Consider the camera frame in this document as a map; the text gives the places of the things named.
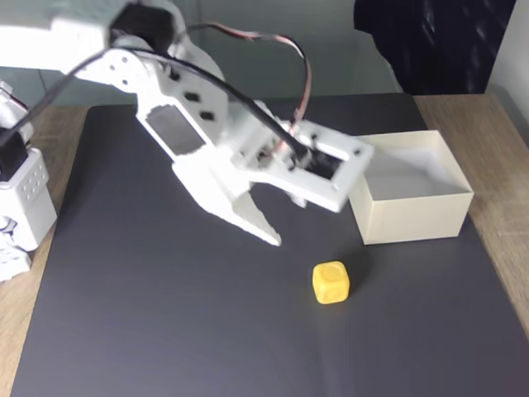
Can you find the pale green door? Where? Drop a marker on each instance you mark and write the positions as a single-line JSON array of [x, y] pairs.
[[330, 74], [41, 87]]

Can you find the dark grey table mat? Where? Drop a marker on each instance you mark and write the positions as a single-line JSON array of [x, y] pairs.
[[206, 322]]

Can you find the yellow cube block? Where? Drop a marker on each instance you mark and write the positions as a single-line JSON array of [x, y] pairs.
[[330, 285]]

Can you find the white open box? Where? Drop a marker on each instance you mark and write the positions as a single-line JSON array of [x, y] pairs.
[[413, 219]]

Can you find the dark hanging garment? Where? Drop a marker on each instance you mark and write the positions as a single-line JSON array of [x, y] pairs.
[[434, 41]]

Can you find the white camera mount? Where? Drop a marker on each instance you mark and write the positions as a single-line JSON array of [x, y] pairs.
[[351, 175]]

